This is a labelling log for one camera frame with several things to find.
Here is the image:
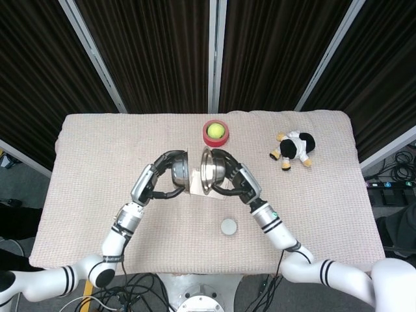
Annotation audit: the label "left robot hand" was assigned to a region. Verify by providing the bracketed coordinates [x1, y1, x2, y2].
[129, 149, 189, 206]

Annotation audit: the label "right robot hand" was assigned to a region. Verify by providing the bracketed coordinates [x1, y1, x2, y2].
[211, 149, 263, 205]

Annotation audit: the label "wide rimmed metal bowl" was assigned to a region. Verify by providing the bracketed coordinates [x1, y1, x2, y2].
[200, 146, 230, 196]

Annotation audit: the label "small deep metal bowl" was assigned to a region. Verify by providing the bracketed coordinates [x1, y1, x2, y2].
[170, 146, 190, 196]

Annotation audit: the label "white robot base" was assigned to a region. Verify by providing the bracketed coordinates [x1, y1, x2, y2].
[155, 272, 244, 312]

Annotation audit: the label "small white round lid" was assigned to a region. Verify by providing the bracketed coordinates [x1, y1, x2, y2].
[220, 218, 239, 237]

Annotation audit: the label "red tape roll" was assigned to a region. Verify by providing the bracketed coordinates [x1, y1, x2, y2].
[202, 119, 230, 148]

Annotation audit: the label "yellow tennis ball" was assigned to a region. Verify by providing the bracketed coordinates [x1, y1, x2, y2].
[207, 123, 226, 140]

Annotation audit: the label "beige woven tablecloth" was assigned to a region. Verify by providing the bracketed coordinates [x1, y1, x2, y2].
[28, 110, 389, 282]

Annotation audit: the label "black white plush toy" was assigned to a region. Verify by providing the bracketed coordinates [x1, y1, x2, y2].
[268, 130, 317, 172]

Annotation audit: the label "black power strip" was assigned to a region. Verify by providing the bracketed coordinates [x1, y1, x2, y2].
[365, 180, 416, 190]

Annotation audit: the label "black floor cables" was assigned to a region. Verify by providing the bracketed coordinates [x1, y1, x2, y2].
[55, 272, 178, 312]

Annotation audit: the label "grey partition post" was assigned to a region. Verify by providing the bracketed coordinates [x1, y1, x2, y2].
[0, 138, 52, 178]
[58, 0, 128, 114]
[294, 0, 371, 112]
[359, 130, 416, 173]
[207, 0, 228, 114]

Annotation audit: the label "black cable bundle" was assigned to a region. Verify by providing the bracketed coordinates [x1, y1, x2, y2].
[363, 142, 416, 183]

